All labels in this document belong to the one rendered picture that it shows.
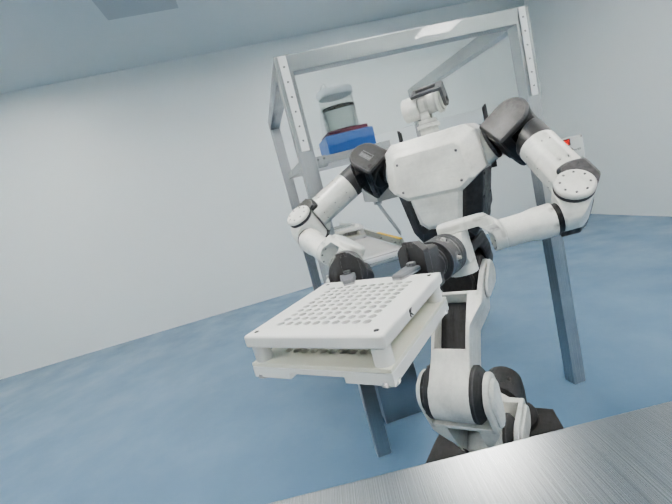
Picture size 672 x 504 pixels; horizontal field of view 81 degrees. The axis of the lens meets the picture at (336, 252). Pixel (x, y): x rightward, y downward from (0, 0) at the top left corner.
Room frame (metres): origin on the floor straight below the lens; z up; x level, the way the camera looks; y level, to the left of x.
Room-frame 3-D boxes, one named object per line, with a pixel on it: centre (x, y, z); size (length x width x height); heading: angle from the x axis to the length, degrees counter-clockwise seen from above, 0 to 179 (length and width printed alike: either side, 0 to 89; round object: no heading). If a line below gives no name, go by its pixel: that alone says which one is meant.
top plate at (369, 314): (0.63, 0.00, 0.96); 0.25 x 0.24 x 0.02; 56
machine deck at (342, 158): (1.91, -0.09, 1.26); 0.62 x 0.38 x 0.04; 9
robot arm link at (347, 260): (0.85, -0.01, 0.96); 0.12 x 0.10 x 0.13; 178
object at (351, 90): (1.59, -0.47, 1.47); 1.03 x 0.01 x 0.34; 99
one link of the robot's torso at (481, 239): (1.22, -0.39, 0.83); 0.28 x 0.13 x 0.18; 146
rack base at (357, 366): (0.63, 0.00, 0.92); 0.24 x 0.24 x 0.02; 56
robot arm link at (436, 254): (0.76, -0.17, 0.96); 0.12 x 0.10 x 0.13; 138
